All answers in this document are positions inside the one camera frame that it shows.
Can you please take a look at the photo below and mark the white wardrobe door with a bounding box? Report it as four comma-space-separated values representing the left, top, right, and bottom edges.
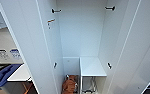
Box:
0, 0, 59, 94
102, 0, 150, 94

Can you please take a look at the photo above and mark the white wardrobe carcass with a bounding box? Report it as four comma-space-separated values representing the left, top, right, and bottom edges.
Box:
35, 0, 130, 94

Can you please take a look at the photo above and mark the grey wardrobe divider panel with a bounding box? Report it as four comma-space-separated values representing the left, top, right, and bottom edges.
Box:
62, 57, 81, 76

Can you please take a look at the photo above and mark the white wardrobe inner shelf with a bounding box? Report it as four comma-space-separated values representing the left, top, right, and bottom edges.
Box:
78, 56, 108, 79

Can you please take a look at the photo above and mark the orange hanging garment white print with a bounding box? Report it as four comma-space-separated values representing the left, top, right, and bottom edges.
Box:
61, 74, 80, 94

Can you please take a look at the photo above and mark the orange folding stand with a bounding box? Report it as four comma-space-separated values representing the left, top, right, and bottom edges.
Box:
22, 81, 35, 94

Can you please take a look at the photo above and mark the blue flat board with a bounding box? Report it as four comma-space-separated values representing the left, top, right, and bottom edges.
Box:
0, 63, 23, 91

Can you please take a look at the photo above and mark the black hanger rail bracket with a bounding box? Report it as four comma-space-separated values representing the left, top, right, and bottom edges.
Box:
50, 8, 63, 15
104, 5, 117, 12

